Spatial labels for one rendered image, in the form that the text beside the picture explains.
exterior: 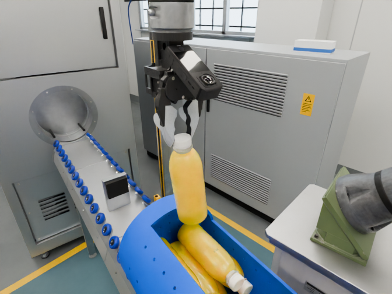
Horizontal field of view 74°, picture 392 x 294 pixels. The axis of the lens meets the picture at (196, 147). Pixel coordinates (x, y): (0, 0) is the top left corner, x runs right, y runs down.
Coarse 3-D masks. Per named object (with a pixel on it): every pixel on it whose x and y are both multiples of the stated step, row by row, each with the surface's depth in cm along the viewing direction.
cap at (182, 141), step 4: (176, 136) 53; (180, 136) 52; (184, 136) 52; (188, 136) 52; (176, 140) 51; (180, 140) 51; (184, 140) 51; (188, 140) 51; (176, 144) 51; (180, 144) 51; (184, 144) 51; (188, 144) 51; (176, 148) 52; (180, 148) 51; (184, 148) 51
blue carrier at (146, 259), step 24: (144, 216) 66; (168, 216) 74; (144, 240) 62; (168, 240) 78; (216, 240) 79; (144, 264) 59; (168, 264) 55; (240, 264) 72; (264, 264) 65; (144, 288) 58; (168, 288) 52; (192, 288) 50; (264, 288) 66; (288, 288) 59
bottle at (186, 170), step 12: (180, 156) 52; (192, 156) 52; (180, 168) 52; (192, 168) 52; (180, 180) 53; (192, 180) 53; (180, 192) 55; (192, 192) 55; (204, 192) 58; (180, 204) 57; (192, 204) 56; (204, 204) 59; (180, 216) 60; (192, 216) 58; (204, 216) 60
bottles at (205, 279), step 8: (176, 248) 72; (184, 248) 72; (224, 248) 75; (184, 256) 69; (192, 264) 67; (200, 272) 65; (240, 272) 68; (200, 280) 63; (208, 280) 63; (208, 288) 62; (216, 288) 63; (224, 288) 70; (240, 288) 65; (248, 288) 65
